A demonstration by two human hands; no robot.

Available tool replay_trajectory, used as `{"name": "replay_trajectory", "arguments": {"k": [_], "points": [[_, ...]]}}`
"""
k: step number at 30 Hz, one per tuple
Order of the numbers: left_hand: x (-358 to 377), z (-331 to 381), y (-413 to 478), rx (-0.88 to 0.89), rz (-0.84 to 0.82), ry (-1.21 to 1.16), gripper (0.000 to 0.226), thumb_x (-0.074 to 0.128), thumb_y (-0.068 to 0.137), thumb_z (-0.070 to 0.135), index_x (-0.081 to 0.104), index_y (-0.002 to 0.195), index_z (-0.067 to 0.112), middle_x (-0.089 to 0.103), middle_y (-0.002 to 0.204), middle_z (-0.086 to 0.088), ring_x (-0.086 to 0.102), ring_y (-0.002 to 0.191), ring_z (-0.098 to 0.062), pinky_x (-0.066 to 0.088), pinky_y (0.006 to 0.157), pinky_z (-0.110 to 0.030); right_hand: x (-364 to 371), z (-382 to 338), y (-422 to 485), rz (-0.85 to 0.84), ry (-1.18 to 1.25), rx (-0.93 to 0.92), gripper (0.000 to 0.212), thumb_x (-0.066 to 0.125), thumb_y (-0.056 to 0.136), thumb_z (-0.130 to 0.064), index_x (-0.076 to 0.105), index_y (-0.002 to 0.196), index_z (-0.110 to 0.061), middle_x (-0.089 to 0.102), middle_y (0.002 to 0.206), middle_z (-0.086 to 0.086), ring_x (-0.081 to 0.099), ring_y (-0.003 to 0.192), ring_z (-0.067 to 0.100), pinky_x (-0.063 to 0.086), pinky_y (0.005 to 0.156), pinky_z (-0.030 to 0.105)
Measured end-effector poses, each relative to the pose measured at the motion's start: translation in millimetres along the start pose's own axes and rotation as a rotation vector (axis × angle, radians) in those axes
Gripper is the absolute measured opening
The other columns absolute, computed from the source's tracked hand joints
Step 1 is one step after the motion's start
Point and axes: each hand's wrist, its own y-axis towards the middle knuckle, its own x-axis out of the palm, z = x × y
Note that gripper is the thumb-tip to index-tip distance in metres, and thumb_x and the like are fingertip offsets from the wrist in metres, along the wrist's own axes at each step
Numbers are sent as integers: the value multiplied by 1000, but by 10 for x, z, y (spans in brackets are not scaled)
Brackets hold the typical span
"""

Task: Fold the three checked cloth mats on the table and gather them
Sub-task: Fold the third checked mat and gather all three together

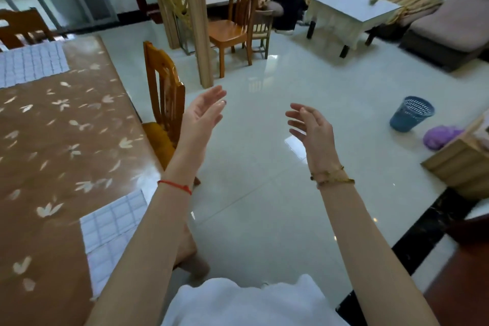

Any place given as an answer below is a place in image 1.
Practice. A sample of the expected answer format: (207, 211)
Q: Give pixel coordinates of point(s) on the person's left hand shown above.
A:
(195, 127)

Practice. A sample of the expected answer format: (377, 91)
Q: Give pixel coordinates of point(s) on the person's right hand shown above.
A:
(319, 142)

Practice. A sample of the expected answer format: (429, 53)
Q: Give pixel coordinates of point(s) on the person's right little finger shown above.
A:
(297, 135)

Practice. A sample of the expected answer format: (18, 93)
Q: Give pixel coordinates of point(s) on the person's right thumb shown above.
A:
(311, 115)

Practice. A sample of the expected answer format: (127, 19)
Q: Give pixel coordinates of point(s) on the person's right middle finger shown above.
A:
(295, 114)

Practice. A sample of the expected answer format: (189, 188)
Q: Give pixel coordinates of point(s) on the person's left fingers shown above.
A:
(212, 106)

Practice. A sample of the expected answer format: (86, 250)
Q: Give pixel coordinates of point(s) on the person's left forearm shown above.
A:
(152, 238)

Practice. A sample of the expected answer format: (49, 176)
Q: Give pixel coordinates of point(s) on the person's right forearm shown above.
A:
(363, 249)

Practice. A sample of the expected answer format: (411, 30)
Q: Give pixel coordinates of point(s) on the orange wooden chair with cushion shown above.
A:
(166, 108)

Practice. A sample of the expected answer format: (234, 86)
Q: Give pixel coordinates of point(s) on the tall orange wooden chair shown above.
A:
(235, 20)

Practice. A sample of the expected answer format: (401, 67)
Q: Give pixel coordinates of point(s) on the small wooden stool chair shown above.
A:
(263, 27)

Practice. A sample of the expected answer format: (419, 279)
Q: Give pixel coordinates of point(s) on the light wooden room divider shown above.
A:
(191, 12)

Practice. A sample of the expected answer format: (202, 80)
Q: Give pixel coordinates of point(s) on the blue plastic wastebasket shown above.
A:
(410, 115)

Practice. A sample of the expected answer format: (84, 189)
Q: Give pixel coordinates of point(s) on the white coffee table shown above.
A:
(347, 12)

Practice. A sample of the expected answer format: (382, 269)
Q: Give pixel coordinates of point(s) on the purple plastic bag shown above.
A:
(441, 137)

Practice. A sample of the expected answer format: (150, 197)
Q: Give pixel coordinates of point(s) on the person's bare foot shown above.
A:
(191, 253)

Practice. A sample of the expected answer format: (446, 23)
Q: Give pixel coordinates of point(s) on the brown floral tablecloth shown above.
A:
(65, 154)

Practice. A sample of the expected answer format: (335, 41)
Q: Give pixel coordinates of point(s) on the light wooden box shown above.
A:
(462, 161)

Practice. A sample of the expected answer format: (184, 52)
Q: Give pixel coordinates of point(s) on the white checkered cloth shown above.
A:
(109, 234)
(30, 64)

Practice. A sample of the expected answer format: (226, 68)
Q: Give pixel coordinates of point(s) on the grey brown lounge sofa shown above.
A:
(450, 27)

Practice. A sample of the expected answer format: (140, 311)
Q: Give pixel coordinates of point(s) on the person's white shirt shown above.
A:
(248, 304)

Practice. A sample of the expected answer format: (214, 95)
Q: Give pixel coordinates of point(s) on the orange wooden dining chair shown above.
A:
(23, 29)

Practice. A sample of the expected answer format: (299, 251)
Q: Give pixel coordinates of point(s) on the dark red wooden furniture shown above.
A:
(462, 280)

